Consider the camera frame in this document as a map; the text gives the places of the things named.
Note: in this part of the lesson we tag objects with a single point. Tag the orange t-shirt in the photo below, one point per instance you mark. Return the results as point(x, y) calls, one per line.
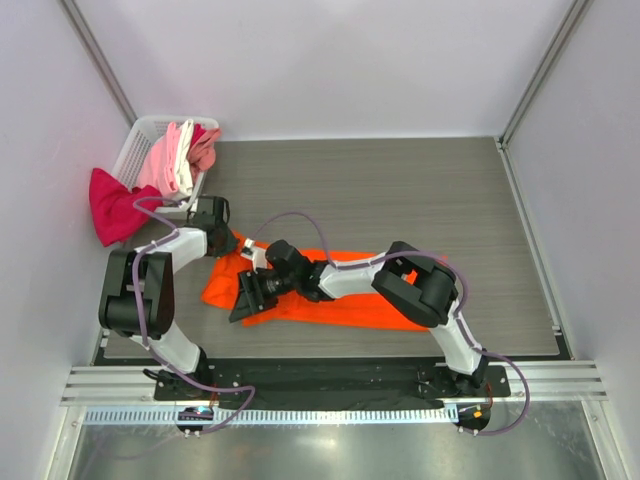
point(366, 311)

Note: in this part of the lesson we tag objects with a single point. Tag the white slotted cable duct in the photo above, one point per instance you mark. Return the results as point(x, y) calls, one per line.
point(184, 416)

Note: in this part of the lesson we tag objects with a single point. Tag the salmon pink t-shirt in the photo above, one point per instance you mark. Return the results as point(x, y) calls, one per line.
point(201, 155)

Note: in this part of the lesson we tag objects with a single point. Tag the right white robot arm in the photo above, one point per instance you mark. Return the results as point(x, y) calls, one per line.
point(420, 288)

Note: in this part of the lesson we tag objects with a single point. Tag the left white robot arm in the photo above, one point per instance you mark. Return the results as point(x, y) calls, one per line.
point(138, 296)

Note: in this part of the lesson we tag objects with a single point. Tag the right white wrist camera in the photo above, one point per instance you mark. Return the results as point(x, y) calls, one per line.
point(255, 254)

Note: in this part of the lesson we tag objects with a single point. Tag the light pink t-shirt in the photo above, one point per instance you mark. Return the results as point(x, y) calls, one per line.
point(158, 169)

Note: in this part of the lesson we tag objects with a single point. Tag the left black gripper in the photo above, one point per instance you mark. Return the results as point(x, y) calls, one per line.
point(230, 244)

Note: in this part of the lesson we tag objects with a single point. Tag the white plastic laundry basket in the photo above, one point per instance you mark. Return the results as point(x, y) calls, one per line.
point(144, 133)

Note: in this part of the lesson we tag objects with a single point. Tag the aluminium frame post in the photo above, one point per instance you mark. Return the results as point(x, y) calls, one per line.
point(567, 28)
point(90, 44)

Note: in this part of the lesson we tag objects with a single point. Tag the white t-shirt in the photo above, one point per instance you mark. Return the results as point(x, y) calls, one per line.
point(182, 170)

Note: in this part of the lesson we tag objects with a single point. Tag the aluminium front rail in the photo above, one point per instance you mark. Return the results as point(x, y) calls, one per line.
point(126, 385)

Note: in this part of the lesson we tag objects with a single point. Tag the magenta t-shirt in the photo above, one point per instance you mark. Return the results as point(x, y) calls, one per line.
point(114, 216)

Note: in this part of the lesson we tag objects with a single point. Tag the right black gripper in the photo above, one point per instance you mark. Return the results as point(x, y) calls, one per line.
point(254, 299)

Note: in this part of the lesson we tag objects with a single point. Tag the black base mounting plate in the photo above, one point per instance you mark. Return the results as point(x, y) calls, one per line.
point(351, 384)

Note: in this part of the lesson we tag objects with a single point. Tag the left aluminium frame post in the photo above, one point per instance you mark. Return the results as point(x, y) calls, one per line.
point(90, 44)

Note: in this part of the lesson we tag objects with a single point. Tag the right aluminium frame post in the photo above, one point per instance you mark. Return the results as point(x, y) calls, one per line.
point(567, 28)

